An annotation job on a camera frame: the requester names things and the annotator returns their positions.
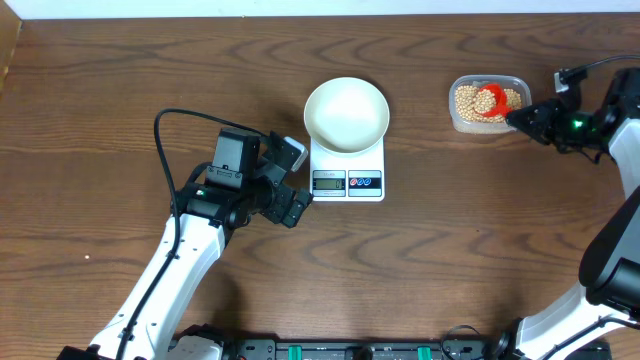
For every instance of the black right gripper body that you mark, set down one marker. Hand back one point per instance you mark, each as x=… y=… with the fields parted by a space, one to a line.
x=569 y=127

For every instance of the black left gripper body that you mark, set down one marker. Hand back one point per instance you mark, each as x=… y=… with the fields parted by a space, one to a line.
x=268 y=201

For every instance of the red measuring scoop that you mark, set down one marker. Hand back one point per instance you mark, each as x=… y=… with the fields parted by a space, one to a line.
x=491 y=100

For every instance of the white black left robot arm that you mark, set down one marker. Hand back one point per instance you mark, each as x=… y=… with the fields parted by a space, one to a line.
x=194 y=238

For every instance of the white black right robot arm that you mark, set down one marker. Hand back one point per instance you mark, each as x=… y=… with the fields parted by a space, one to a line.
x=606 y=295

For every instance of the white digital kitchen scale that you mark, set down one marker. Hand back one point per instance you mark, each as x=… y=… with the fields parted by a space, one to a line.
x=357 y=177

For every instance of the white round bowl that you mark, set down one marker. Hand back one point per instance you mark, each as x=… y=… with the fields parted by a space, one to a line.
x=346 y=115

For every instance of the clear plastic bean container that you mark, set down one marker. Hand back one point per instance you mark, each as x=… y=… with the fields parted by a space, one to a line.
x=503 y=80

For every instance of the yellow soybeans in container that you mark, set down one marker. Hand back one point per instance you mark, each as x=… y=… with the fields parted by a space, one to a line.
x=463 y=104

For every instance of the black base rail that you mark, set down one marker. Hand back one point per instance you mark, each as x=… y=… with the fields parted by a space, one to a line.
x=205 y=342

